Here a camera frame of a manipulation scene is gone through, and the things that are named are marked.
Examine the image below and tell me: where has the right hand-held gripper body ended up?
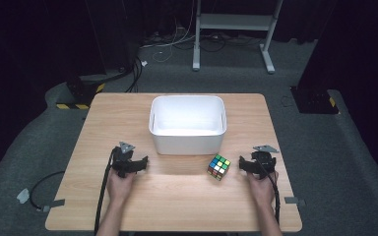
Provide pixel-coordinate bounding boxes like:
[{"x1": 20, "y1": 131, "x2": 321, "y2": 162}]
[{"x1": 250, "y1": 145, "x2": 281, "y2": 181}]

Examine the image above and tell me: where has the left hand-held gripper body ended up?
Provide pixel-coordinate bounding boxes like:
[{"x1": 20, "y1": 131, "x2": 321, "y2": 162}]
[{"x1": 110, "y1": 141, "x2": 140, "y2": 179}]

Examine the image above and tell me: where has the multicoloured puzzle cube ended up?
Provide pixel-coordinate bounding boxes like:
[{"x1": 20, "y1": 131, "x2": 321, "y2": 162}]
[{"x1": 206, "y1": 153, "x2": 232, "y2": 182}]

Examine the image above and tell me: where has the white plastic bin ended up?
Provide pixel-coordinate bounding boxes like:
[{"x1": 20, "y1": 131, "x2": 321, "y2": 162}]
[{"x1": 148, "y1": 94, "x2": 227, "y2": 156}]

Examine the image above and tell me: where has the person's left hand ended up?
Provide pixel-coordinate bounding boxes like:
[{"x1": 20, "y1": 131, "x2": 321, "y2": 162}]
[{"x1": 105, "y1": 170, "x2": 138, "y2": 207}]

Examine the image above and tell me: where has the person's right hand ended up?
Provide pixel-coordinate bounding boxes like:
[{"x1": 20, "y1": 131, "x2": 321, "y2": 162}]
[{"x1": 246, "y1": 170, "x2": 280, "y2": 208}]

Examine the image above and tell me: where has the grey tape strip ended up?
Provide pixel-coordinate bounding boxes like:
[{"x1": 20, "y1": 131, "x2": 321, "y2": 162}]
[
  {"x1": 41, "y1": 198, "x2": 67, "y2": 213},
  {"x1": 283, "y1": 196, "x2": 307, "y2": 207}
]

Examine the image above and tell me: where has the black yellow striped stand base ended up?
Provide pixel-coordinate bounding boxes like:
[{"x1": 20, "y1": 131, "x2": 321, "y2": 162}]
[{"x1": 55, "y1": 76, "x2": 106, "y2": 111}]

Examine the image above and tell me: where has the white metal stand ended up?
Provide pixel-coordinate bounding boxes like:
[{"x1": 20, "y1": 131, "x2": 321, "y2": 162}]
[{"x1": 192, "y1": 0, "x2": 284, "y2": 75}]

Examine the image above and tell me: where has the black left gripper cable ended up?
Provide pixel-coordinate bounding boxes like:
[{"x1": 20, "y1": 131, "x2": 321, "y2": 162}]
[{"x1": 94, "y1": 147, "x2": 118, "y2": 236}]

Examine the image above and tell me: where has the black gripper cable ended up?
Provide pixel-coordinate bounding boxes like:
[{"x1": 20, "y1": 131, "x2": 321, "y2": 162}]
[
  {"x1": 256, "y1": 153, "x2": 282, "y2": 226},
  {"x1": 94, "y1": 147, "x2": 118, "y2": 236}
]

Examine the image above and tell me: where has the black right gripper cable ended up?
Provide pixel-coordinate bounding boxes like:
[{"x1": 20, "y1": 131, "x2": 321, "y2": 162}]
[{"x1": 256, "y1": 153, "x2": 282, "y2": 226}]

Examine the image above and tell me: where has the black floor cable bundle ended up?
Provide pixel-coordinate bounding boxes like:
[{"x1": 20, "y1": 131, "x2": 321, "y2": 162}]
[{"x1": 124, "y1": 56, "x2": 145, "y2": 94}]

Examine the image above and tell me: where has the thin black floor cable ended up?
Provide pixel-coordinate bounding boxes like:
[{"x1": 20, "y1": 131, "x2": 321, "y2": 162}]
[{"x1": 29, "y1": 170, "x2": 67, "y2": 210}]

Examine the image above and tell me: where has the white floor cable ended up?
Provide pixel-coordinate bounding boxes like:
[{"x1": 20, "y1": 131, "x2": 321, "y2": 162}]
[{"x1": 140, "y1": 13, "x2": 199, "y2": 64}]

